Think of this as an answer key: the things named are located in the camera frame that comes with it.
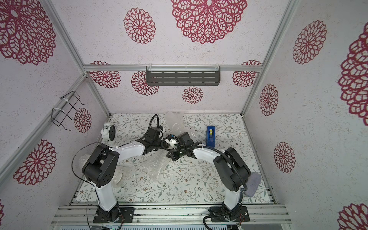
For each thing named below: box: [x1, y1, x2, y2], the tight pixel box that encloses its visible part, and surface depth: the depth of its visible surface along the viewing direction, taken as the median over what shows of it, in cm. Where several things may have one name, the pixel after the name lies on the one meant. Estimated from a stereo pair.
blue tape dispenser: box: [206, 125, 216, 148], surface depth 102 cm
